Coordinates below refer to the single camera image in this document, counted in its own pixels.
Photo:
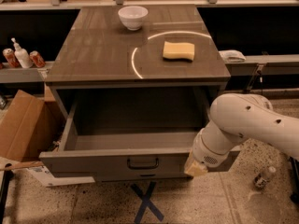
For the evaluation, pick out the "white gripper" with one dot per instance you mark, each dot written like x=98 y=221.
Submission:
x=206 y=154

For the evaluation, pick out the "yellow sponge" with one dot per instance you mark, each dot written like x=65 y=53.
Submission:
x=178 y=51

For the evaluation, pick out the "red soda can left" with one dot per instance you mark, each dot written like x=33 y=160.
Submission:
x=11 y=58

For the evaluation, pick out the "black metal stand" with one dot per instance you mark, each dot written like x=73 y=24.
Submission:
x=295 y=180

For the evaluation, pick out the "grey drawer cabinet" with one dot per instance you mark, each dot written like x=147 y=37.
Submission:
x=100 y=53

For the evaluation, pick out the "white pump bottle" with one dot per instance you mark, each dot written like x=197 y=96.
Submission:
x=21 y=55

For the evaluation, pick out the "red soda can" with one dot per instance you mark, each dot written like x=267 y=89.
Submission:
x=37 y=59
x=11 y=58

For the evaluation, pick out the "red soda can right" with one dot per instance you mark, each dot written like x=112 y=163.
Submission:
x=37 y=59

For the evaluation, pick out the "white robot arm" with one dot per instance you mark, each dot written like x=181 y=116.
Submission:
x=233 y=119

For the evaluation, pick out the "folded white cloth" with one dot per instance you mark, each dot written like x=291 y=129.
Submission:
x=232 y=56

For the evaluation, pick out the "white ceramic bowl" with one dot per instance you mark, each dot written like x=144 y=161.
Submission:
x=132 y=17

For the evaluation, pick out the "white printed box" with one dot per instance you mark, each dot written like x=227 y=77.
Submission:
x=46 y=178

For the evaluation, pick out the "brown cardboard box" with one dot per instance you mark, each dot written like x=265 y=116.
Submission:
x=29 y=127

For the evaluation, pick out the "grey top drawer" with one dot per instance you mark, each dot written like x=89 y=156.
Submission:
x=129 y=134

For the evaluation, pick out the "clear plastic bottle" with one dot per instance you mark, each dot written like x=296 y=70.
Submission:
x=264 y=177

